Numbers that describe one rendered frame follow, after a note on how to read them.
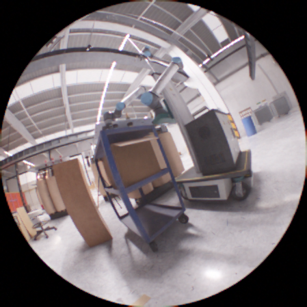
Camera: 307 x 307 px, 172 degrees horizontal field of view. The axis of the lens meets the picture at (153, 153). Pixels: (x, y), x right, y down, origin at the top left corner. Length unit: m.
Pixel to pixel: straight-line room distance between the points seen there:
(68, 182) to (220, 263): 1.29
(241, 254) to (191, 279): 0.28
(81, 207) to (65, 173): 0.36
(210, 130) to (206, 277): 0.99
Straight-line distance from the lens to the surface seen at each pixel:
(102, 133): 0.63
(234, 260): 0.69
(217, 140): 0.88
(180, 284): 0.68
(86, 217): 1.14
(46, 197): 3.45
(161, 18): 10.55
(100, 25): 7.80
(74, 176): 1.09
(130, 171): 0.64
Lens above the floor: 0.63
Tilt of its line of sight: 4 degrees up
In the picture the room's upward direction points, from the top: 21 degrees counter-clockwise
